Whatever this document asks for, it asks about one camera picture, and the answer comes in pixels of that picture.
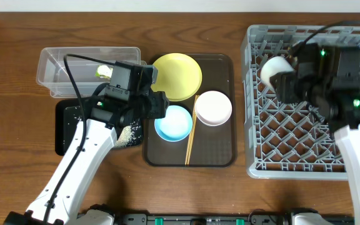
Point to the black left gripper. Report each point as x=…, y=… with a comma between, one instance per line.
x=160, y=104

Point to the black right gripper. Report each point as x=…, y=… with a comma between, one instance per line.
x=286, y=89

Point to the rice leftovers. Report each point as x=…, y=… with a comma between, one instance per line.
x=131, y=135

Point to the pale green cup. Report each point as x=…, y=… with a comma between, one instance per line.
x=273, y=66

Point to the light blue bowl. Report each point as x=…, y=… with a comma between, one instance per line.
x=175, y=126

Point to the food wrapper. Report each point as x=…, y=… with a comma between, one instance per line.
x=104, y=71

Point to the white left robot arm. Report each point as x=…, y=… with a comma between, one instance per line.
x=114, y=105

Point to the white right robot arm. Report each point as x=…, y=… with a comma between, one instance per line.
x=326, y=77

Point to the grey dishwasher rack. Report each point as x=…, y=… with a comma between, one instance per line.
x=288, y=141

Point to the black waste tray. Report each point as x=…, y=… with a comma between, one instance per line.
x=59, y=107

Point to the clear plastic waste bin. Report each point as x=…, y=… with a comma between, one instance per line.
x=52, y=74

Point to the yellow plate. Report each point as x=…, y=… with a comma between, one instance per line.
x=179, y=76

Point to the right wooden chopstick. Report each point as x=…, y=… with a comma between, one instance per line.
x=191, y=134

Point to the pink bowl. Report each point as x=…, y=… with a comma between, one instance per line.
x=213, y=108

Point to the dark brown serving tray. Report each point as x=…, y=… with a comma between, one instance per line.
x=211, y=146

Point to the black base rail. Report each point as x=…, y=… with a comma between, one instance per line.
x=256, y=217

